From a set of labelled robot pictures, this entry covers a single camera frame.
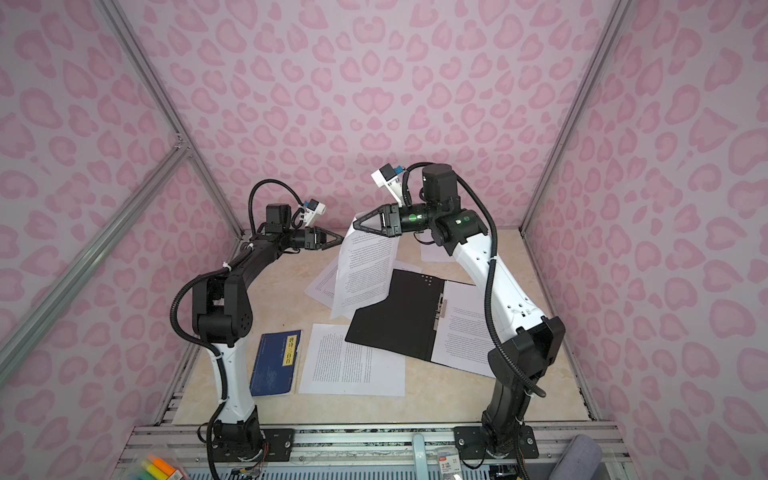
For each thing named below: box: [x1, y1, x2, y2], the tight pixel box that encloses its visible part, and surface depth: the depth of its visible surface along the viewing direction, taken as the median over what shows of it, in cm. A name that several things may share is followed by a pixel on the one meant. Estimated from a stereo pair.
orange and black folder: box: [345, 269, 445, 362], surface depth 95 cm
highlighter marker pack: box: [133, 454, 189, 480], surface depth 71 cm
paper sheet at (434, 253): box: [420, 237, 456, 263], surface depth 113 cm
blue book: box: [250, 330, 302, 397], surface depth 87 cm
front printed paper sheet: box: [299, 323, 406, 397], surface depth 88 cm
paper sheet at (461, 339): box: [431, 280, 496, 378], surface depth 93 cm
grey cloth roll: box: [549, 434, 602, 480], surface depth 70 cm
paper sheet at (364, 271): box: [330, 221, 400, 319], surface depth 75 cm
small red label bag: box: [434, 447, 464, 476], surface depth 70 cm
